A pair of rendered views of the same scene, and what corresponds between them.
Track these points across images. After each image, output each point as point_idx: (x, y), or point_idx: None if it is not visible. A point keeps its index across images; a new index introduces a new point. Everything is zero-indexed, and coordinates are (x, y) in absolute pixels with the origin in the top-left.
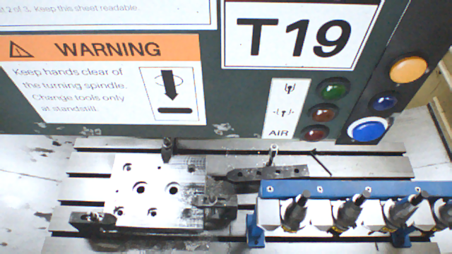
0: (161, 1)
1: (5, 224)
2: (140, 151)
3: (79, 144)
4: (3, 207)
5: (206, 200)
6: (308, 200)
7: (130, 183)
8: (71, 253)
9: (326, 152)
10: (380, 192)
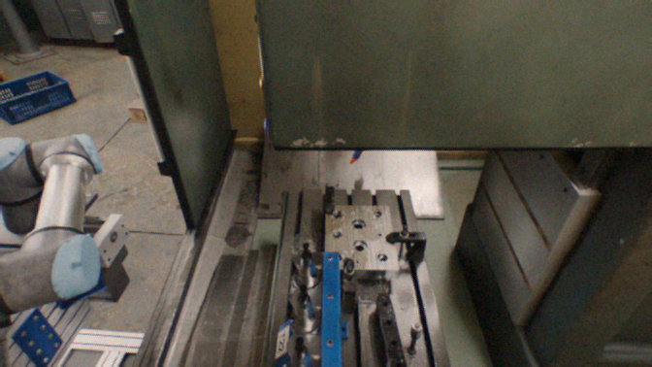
0: None
1: (341, 182)
2: None
3: (404, 191)
4: (353, 176)
5: (360, 286)
6: (306, 259)
7: (362, 217)
8: (310, 204)
9: None
10: (326, 353)
